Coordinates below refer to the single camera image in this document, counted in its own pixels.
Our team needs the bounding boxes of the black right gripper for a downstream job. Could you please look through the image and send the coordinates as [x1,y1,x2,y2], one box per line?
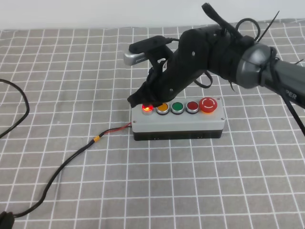
[127,26,253,107]

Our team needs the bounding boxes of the grey button switch box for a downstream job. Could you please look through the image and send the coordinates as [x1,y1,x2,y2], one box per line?
[132,97,225,141]

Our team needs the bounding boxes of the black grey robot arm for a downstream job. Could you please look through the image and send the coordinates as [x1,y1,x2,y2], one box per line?
[128,26,305,107]

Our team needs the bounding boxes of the yellow push button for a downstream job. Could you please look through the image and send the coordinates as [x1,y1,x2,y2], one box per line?
[156,103,170,115]

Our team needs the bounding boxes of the green push button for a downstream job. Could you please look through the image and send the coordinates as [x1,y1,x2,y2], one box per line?
[171,102,184,115]

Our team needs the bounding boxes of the dark red push button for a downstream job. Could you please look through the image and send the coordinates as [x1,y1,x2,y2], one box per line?
[186,101,199,114]

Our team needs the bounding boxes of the red emergency stop button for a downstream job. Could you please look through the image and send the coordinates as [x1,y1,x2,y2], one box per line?
[199,97,218,114]

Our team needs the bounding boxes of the grey checkered tablecloth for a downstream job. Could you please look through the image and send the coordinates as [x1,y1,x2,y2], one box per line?
[0,27,305,229]

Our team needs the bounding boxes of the lit red indicator lamp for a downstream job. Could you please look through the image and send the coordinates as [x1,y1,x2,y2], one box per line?
[142,104,154,115]

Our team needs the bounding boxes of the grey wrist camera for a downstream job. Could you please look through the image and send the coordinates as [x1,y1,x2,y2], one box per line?
[123,35,175,66]

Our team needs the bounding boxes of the black power cable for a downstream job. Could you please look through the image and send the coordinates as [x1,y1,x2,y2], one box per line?
[0,79,133,218]

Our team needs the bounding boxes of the black cable plug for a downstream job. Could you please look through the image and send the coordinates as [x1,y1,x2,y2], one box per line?
[0,211,15,229]

